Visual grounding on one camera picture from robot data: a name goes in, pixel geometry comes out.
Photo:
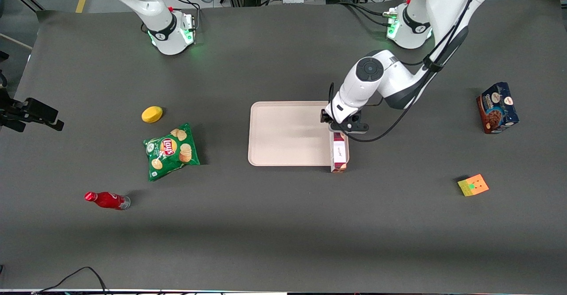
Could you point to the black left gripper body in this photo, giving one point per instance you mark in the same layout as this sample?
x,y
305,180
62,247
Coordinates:
x,y
326,118

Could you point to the red cookie box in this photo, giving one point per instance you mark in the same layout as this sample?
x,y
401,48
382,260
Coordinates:
x,y
339,153

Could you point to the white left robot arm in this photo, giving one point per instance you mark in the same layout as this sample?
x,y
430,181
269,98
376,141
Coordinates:
x,y
390,78

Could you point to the pale pink plastic tray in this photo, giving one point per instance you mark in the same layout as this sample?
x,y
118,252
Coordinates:
x,y
288,135

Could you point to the blue chocolate cookie box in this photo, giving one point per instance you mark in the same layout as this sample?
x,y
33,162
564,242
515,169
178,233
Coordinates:
x,y
498,109

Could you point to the yellow lemon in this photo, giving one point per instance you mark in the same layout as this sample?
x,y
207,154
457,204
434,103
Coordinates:
x,y
152,114

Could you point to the red cola bottle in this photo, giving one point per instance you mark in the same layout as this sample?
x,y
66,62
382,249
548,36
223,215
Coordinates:
x,y
108,200

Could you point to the dark grey table cover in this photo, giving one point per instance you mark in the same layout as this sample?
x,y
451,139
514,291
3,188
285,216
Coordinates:
x,y
283,224

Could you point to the green potato chips bag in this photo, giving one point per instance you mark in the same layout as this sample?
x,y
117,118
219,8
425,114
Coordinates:
x,y
170,151

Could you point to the orange yellow puzzle cube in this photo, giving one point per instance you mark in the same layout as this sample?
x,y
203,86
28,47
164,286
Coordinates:
x,y
473,185

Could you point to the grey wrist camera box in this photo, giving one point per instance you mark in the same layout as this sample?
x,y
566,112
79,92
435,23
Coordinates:
x,y
354,128

